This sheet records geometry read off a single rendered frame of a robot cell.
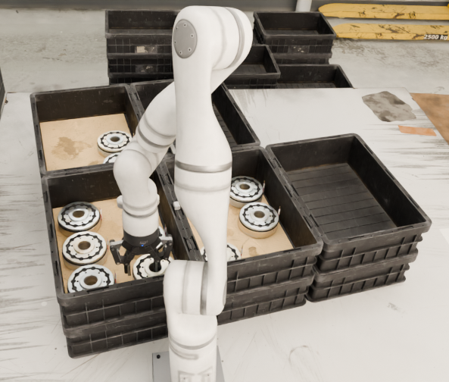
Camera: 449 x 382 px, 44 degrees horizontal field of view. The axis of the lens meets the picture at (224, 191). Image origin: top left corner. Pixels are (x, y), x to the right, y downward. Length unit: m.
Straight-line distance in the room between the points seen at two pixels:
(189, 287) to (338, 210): 0.71
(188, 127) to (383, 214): 0.86
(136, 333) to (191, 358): 0.29
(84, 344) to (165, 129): 0.58
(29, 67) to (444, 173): 2.71
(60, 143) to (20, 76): 2.08
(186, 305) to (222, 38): 0.44
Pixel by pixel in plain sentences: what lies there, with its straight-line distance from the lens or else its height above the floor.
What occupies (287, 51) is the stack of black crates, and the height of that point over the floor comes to 0.50.
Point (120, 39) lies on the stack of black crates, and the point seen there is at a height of 0.56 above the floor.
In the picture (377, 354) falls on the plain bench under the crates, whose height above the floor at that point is 0.70.
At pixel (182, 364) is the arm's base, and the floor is 0.91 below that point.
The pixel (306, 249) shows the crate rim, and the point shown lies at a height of 0.93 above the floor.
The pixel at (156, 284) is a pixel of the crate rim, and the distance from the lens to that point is 1.19.
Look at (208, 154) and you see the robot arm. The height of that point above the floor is 1.33.
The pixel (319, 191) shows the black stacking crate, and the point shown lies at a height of 0.83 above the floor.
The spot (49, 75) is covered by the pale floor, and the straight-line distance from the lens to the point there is 3.76.
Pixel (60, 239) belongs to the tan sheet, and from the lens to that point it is 1.42.
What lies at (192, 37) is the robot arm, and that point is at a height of 1.49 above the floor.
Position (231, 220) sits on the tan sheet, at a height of 0.83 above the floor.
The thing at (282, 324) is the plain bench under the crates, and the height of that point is 0.70.
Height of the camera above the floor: 1.84
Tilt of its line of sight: 41 degrees down
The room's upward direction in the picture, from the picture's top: 6 degrees clockwise
